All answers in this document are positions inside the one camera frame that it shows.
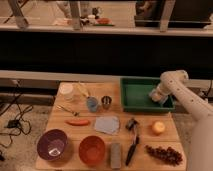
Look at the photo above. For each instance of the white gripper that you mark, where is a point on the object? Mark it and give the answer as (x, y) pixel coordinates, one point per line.
(163, 89)

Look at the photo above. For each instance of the blue yellow sponge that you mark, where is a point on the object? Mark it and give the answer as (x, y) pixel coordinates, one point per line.
(157, 96)

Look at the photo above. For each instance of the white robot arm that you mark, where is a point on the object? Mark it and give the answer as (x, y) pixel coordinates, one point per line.
(200, 157)

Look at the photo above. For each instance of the green plastic tray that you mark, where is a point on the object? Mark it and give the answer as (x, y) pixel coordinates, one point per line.
(135, 96)

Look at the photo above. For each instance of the grey sponge block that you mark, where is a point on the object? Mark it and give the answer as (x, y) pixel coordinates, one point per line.
(115, 156)

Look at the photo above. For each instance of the yellow apple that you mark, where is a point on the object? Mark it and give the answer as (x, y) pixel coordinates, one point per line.
(158, 127)

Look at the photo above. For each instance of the dark grape bunch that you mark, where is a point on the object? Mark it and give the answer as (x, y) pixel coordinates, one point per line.
(169, 156)

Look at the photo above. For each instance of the light blue cloth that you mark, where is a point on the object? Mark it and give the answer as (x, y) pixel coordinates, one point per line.
(107, 125)

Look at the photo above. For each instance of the blue cup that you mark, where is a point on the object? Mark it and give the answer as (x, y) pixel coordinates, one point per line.
(92, 104)

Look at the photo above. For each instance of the orange bowl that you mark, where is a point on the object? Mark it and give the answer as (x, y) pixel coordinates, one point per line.
(92, 150)

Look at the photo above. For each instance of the orange carrot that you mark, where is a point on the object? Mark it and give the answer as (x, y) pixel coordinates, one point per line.
(78, 122)

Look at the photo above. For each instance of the purple bowl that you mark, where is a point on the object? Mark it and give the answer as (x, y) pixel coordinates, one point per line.
(52, 144)

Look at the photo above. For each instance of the black handled brush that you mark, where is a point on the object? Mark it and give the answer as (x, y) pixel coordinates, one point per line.
(132, 126)

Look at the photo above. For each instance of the yellow handled utensil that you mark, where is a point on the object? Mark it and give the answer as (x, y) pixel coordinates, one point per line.
(83, 90)

